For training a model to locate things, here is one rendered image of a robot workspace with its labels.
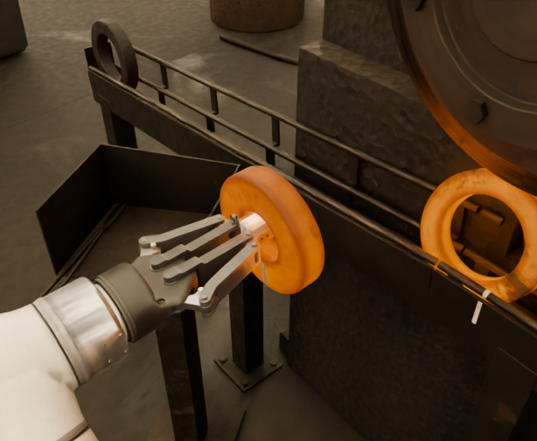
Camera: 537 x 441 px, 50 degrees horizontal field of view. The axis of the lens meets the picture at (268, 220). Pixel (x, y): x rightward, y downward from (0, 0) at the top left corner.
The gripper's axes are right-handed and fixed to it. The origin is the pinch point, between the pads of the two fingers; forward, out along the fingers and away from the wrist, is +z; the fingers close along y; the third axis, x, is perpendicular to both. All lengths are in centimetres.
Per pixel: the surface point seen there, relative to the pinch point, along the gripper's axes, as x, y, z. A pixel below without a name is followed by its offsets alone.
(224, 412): -84, -30, 6
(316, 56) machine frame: 0.9, -25.9, 32.2
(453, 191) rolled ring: -6.3, 6.8, 26.8
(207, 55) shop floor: -91, -212, 130
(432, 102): 7.9, 4.2, 22.6
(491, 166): 3.5, 13.5, 22.2
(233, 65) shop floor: -91, -193, 133
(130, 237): -24.5, -36.0, -3.1
